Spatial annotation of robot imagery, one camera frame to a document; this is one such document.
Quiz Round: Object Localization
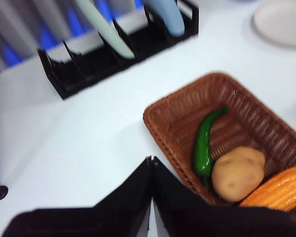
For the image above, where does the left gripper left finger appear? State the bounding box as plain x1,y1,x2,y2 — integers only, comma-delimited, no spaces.
1,157,152,237

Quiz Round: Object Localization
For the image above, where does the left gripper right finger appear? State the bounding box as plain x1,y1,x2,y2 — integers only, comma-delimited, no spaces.
151,157,296,237

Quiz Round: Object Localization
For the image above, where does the brown toy potato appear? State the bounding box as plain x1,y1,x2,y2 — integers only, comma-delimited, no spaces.
211,147,266,202

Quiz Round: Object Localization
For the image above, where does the green toy cucumber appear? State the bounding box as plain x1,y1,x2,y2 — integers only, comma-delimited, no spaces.
193,106,229,186

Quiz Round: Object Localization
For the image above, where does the orange toy corn cob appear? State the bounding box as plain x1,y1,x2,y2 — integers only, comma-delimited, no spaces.
239,167,296,212

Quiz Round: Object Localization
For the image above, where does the brown wicker basket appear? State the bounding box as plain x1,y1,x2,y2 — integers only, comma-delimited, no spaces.
143,71,296,235

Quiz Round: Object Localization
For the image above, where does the black plate rack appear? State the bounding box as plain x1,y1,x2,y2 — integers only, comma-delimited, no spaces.
37,0,199,101

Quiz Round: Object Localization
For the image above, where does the pale green plate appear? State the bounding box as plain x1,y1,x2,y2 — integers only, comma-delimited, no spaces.
75,0,136,59

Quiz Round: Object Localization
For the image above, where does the pale blue plate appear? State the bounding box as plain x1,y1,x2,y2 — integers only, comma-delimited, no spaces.
144,0,185,37

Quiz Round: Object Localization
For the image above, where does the white flat plate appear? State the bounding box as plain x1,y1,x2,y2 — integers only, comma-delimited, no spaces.
253,0,296,47

